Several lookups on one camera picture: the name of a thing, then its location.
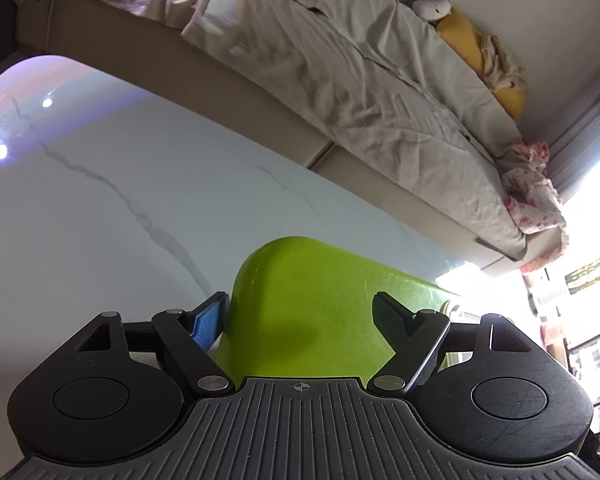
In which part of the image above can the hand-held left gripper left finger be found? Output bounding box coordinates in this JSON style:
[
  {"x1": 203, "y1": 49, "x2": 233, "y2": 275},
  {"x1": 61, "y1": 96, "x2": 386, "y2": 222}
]
[{"x1": 70, "y1": 291, "x2": 234, "y2": 397}]

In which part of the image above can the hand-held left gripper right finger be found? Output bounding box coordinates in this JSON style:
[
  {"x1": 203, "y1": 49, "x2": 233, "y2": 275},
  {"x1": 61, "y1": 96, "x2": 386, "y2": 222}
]
[{"x1": 367, "y1": 291, "x2": 529, "y2": 395}]

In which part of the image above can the green plastic board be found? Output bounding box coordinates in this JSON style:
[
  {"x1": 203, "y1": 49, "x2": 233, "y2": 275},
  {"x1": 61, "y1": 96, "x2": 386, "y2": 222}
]
[{"x1": 212, "y1": 236, "x2": 462, "y2": 387}]

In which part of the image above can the white marble desktop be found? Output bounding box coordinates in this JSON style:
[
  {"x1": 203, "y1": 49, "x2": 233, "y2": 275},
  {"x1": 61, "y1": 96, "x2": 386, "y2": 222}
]
[{"x1": 0, "y1": 54, "x2": 470, "y2": 467}]

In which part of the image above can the pink dotted cloth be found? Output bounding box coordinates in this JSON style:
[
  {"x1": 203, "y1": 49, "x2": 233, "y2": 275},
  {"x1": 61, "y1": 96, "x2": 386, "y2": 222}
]
[{"x1": 499, "y1": 140, "x2": 569, "y2": 236}]

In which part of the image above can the grey curtain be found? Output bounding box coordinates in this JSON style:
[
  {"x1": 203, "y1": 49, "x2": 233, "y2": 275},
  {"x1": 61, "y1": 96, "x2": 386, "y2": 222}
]
[{"x1": 544, "y1": 84, "x2": 600, "y2": 202}]

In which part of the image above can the beige covered sofa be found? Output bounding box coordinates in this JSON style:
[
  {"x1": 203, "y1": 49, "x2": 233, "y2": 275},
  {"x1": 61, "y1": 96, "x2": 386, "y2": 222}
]
[{"x1": 5, "y1": 0, "x2": 527, "y2": 262}]

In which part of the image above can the patterned beige cloth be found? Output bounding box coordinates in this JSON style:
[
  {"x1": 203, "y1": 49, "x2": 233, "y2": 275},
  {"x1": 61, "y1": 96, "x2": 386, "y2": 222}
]
[{"x1": 479, "y1": 34, "x2": 527, "y2": 92}]

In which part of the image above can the yellow cushion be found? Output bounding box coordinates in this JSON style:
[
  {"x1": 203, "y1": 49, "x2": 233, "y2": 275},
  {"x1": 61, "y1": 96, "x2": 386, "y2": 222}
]
[{"x1": 434, "y1": 7, "x2": 529, "y2": 122}]

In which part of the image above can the white plush toy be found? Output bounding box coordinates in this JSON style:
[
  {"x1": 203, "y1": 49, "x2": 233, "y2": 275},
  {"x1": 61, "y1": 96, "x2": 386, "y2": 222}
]
[{"x1": 412, "y1": 0, "x2": 454, "y2": 24}]

